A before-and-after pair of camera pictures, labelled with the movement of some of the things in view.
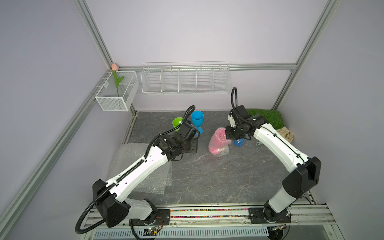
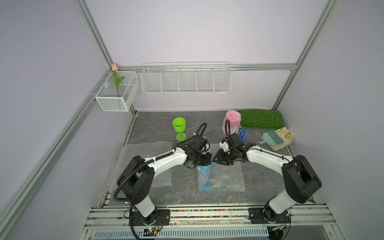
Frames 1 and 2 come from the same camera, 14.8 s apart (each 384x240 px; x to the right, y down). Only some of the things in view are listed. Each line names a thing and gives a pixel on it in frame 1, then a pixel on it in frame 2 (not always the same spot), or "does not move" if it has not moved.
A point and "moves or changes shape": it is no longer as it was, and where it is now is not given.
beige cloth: (286, 133) does not move
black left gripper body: (191, 147) to (201, 159)
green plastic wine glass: (176, 122) does not move
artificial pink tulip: (114, 68) does not move
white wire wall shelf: (187, 77) does not move
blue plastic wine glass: (197, 118) to (203, 173)
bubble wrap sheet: (129, 153) to (219, 177)
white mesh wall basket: (107, 97) does not move
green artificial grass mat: (273, 117) does not move
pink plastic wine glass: (218, 143) moves or changes shape
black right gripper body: (233, 132) to (228, 156)
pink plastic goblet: (218, 144) moves or changes shape
